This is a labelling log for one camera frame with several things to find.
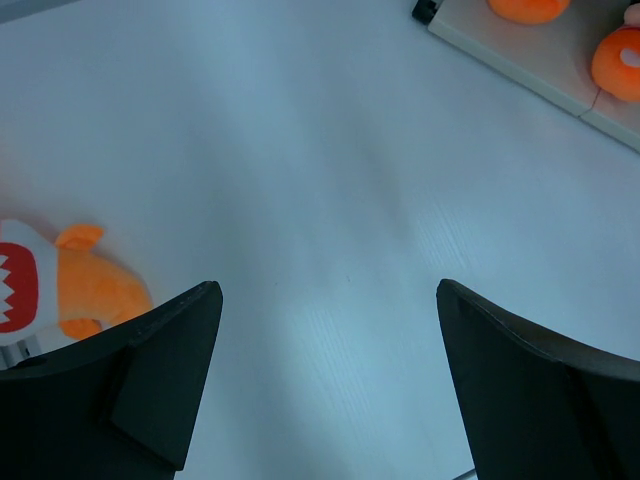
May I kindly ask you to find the orange plush on shelf middle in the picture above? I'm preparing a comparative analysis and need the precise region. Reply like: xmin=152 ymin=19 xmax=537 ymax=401
xmin=591 ymin=1 xmax=639 ymax=103

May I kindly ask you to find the orange plush on shelf left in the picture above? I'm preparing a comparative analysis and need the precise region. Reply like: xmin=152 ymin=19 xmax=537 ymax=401
xmin=487 ymin=0 xmax=571 ymax=25

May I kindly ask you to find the orange plush on shelf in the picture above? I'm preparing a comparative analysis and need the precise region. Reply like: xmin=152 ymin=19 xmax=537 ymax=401
xmin=487 ymin=0 xmax=571 ymax=25
xmin=591 ymin=1 xmax=639 ymax=103

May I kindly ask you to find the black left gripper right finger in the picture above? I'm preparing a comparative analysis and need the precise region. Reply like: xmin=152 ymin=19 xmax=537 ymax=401
xmin=436 ymin=279 xmax=639 ymax=479

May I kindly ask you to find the beige three-tier shelf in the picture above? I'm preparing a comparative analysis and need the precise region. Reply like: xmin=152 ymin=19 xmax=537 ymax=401
xmin=412 ymin=1 xmax=639 ymax=151

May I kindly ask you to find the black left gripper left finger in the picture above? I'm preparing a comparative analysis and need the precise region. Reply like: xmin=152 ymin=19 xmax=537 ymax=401
xmin=1 ymin=281 xmax=223 ymax=480

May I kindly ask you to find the orange shark plush lower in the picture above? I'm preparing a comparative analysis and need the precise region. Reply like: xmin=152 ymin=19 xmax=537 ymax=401
xmin=1 ymin=219 xmax=152 ymax=347

